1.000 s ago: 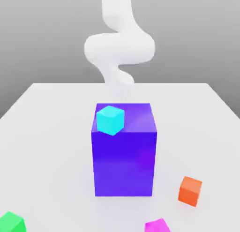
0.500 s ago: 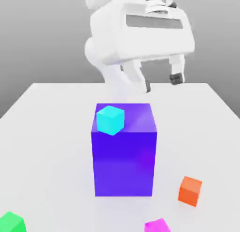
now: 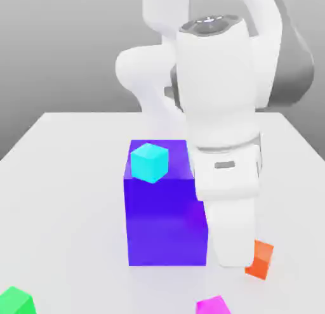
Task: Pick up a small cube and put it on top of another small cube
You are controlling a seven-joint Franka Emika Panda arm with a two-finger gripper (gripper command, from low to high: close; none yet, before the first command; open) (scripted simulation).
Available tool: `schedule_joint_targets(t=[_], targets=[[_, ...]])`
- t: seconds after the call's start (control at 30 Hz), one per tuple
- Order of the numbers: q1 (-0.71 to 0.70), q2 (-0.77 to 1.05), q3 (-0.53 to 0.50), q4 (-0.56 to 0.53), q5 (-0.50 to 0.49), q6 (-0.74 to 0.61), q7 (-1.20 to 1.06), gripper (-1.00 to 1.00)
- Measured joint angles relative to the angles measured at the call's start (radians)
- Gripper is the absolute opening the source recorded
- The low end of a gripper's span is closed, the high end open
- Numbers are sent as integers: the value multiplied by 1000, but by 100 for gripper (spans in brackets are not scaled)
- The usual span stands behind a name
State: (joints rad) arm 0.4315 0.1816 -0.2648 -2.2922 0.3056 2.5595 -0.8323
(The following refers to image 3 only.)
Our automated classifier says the small cyan cube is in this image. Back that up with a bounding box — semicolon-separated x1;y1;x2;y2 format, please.
129;141;170;185

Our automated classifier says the small magenta cube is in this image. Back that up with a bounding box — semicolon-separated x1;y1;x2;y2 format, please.
195;294;232;314

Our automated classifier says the small green cube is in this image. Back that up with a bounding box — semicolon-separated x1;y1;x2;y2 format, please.
0;285;37;314

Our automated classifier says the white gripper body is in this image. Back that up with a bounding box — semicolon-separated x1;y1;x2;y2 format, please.
202;196;256;268

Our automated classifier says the large purple box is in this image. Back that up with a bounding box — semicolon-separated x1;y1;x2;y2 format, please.
123;139;209;267

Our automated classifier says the small orange cube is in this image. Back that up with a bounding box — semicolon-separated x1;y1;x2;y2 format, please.
244;239;275;281

